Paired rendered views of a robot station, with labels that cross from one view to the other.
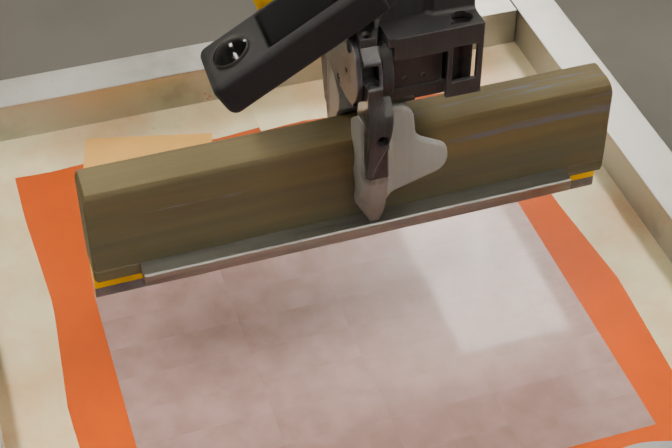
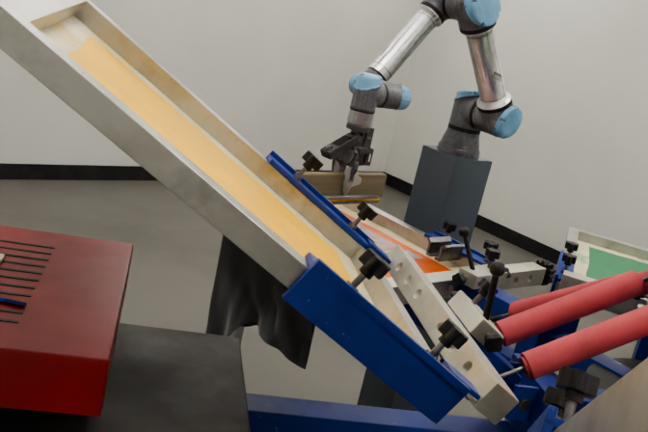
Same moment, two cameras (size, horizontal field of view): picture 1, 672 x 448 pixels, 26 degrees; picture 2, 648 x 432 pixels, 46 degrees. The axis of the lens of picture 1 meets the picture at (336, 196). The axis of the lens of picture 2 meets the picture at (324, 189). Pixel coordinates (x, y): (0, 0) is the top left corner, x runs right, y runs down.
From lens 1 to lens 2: 1.61 m
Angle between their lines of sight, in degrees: 35
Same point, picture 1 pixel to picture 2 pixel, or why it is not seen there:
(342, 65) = (345, 156)
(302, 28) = (345, 143)
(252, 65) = (336, 148)
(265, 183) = (328, 180)
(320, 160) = (338, 177)
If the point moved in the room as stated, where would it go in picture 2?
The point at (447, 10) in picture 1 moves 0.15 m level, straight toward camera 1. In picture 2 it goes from (365, 147) to (383, 160)
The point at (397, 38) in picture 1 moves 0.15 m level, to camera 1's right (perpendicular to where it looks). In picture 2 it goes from (360, 148) to (404, 154)
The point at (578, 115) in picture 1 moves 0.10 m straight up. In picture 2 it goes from (380, 180) to (388, 149)
